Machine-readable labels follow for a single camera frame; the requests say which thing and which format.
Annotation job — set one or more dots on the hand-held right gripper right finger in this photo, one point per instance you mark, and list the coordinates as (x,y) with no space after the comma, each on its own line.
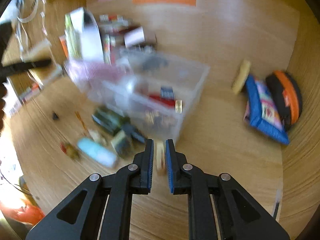
(170,165)

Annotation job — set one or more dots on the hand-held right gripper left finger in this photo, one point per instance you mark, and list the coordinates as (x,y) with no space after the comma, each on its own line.
(150,165)

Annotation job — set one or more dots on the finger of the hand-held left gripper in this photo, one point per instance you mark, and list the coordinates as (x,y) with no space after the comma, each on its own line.
(25,66)

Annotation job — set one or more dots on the beige tape roll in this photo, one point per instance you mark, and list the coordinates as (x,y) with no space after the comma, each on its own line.
(160,158)

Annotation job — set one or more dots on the pink striped cloth pouch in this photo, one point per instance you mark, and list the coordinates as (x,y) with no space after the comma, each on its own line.
(95,72)

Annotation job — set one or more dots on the clear plastic storage bin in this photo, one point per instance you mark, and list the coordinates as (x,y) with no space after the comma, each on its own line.
(192,80)

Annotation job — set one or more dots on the wooden desktop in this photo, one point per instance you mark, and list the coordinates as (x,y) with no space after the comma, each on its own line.
(225,155)

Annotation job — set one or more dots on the colourful packet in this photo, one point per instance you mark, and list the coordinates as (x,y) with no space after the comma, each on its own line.
(31,93)

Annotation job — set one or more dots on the green and cream box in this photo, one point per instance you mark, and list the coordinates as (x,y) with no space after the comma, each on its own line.
(122,142)

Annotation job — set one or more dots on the black small item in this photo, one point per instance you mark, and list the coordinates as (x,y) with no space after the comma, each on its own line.
(135,132)

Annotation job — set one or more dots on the orange box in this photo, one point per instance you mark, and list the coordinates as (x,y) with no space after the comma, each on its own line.
(64,46)

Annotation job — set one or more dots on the white and green box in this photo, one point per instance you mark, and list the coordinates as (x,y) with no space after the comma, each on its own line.
(71,37)

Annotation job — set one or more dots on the light blue case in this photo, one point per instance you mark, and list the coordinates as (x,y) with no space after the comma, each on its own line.
(96,152)

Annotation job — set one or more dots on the small black clip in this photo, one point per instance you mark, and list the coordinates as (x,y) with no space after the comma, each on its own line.
(55,116)

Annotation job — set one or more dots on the gold round cap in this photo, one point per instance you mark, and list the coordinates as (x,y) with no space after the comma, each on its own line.
(178,105)

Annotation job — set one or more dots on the dark green box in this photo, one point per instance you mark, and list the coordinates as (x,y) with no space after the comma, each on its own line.
(107,121)

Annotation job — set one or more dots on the red pouch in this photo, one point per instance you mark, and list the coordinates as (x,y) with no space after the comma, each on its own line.
(160,99)

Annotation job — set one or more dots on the white paper pad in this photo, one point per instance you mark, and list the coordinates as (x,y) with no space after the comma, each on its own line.
(90,37)

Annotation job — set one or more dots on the blue striped small item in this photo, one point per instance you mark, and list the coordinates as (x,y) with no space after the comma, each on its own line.
(167,93)

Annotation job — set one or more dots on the red and yellow trinket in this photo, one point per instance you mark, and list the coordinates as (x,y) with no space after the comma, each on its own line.
(70,150)

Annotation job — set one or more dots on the stack of books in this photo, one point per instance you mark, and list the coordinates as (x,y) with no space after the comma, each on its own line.
(110,42)

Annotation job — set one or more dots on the blue zip pouch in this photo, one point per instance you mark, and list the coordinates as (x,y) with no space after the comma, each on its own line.
(265,112)

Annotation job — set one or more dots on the beige cylinder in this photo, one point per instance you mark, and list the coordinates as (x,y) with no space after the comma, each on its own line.
(241,76)

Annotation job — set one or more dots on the small white box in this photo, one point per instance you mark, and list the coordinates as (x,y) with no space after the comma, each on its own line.
(135,36)

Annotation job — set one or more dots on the orange object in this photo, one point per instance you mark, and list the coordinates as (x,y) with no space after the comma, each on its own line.
(25,213)

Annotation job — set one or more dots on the orange and black round case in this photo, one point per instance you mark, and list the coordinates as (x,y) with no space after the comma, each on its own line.
(287,97)

